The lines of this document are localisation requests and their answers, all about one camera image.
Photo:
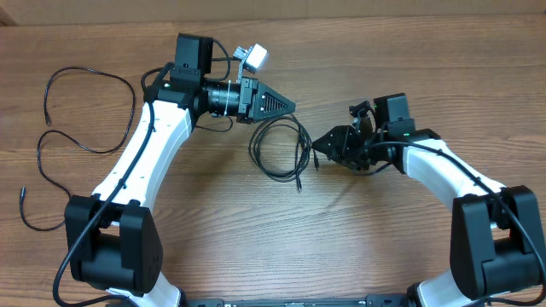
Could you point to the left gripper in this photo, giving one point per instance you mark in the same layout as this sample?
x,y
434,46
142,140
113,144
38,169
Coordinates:
x,y
252,87

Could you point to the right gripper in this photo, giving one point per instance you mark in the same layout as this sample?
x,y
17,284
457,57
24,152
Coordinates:
x,y
340,146

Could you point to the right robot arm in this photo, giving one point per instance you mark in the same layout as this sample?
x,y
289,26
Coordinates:
x,y
497,244

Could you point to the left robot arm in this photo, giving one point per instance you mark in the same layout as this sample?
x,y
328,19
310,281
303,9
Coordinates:
x,y
113,243

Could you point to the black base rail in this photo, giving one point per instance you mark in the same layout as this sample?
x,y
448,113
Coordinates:
x,y
294,302

